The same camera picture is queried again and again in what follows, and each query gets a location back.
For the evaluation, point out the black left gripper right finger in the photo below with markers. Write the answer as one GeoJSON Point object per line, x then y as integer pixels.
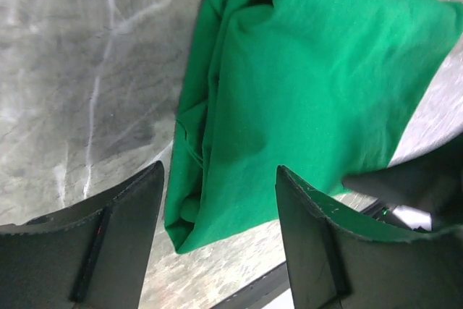
{"type": "Point", "coordinates": [339, 258]}

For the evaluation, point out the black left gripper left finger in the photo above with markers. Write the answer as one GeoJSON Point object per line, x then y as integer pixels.
{"type": "Point", "coordinates": [93, 254]}

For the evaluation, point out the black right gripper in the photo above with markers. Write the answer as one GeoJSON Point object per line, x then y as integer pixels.
{"type": "Point", "coordinates": [431, 183]}

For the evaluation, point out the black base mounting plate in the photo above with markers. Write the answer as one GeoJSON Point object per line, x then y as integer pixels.
{"type": "Point", "coordinates": [260, 292]}

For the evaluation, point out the green t shirt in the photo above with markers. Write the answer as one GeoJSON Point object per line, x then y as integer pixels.
{"type": "Point", "coordinates": [325, 87]}

